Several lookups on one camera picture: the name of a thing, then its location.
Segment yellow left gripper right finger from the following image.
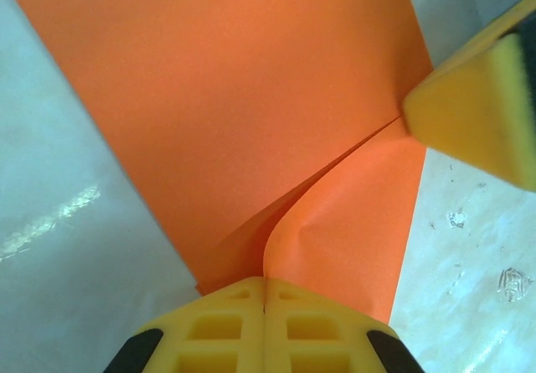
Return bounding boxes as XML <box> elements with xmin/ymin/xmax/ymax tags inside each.
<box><xmin>265</xmin><ymin>277</ymin><xmax>428</xmax><ymax>373</ymax></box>

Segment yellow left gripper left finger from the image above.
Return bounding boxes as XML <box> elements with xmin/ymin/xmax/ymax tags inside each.
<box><xmin>104</xmin><ymin>276</ymin><xmax>267</xmax><ymax>373</ymax></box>

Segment orange cloth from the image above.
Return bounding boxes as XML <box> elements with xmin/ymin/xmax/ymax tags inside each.
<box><xmin>6</xmin><ymin>0</ymin><xmax>435</xmax><ymax>328</ymax></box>

